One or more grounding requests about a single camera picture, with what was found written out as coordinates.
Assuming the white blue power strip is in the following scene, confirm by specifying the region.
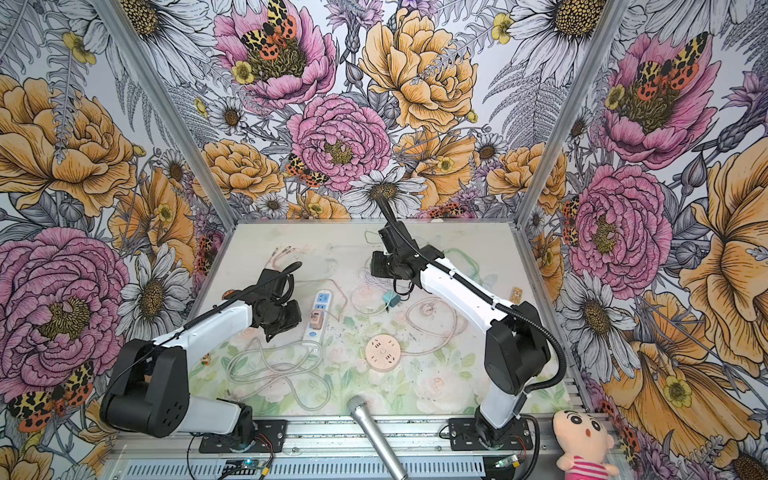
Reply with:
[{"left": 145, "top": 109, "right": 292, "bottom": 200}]
[{"left": 303, "top": 289, "right": 333, "bottom": 343}]

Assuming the small yellow tag card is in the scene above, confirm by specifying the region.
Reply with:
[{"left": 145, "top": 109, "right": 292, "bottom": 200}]
[{"left": 509, "top": 287, "right": 523, "bottom": 305}]

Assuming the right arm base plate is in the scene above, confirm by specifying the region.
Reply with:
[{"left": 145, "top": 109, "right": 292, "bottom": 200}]
[{"left": 448, "top": 418, "right": 533, "bottom": 451}]

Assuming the teal plug adapter centre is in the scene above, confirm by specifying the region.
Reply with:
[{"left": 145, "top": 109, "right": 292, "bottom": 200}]
[{"left": 382, "top": 290, "right": 401, "bottom": 310}]

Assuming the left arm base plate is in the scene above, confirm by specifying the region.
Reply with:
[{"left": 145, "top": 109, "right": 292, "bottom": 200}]
[{"left": 198, "top": 419, "right": 288, "bottom": 454}]

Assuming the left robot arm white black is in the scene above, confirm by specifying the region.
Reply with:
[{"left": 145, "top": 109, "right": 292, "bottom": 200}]
[{"left": 100, "top": 261, "right": 302, "bottom": 449}]

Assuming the pink hub cable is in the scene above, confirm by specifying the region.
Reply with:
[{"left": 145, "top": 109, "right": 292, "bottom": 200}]
[{"left": 400, "top": 296, "right": 468, "bottom": 358}]

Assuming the plush doll striped shirt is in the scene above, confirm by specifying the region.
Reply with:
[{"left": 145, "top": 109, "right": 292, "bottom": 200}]
[{"left": 552, "top": 410, "right": 620, "bottom": 480}]

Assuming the pink plug charger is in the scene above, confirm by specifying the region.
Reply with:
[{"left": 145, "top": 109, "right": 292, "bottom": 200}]
[{"left": 310, "top": 308, "right": 325, "bottom": 328}]

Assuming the silver microphone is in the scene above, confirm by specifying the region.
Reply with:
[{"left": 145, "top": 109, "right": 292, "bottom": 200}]
[{"left": 347, "top": 395, "right": 409, "bottom": 480}]

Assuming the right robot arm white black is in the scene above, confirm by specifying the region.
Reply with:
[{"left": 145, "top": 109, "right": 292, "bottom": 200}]
[{"left": 370, "top": 196, "right": 567, "bottom": 449}]

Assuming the pink charger cable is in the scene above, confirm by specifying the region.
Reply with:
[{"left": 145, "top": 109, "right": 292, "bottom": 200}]
[{"left": 266, "top": 244, "right": 349, "bottom": 319}]

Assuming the white power strip cable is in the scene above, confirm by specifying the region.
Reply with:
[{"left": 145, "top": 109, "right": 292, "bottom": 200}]
[{"left": 225, "top": 335, "right": 332, "bottom": 413}]

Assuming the round pink socket hub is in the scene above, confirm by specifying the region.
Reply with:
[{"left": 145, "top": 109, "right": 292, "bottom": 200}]
[{"left": 364, "top": 334, "right": 402, "bottom": 372}]

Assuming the small green circuit board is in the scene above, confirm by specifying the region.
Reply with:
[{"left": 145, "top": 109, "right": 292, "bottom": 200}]
[{"left": 219, "top": 459, "right": 273, "bottom": 479}]

